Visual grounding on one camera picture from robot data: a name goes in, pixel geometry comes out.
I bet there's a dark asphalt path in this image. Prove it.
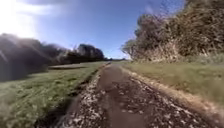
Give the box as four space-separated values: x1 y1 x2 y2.
54 62 218 128

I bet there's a dark wood of trees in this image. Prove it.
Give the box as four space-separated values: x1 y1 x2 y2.
0 33 107 83

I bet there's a grass verge with dry edge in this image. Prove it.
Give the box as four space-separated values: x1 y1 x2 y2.
116 59 224 125

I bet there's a tall hedge of trees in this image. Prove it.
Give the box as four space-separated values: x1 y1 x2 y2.
121 0 224 64

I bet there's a grass field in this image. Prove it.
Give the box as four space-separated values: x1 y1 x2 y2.
0 60 109 128

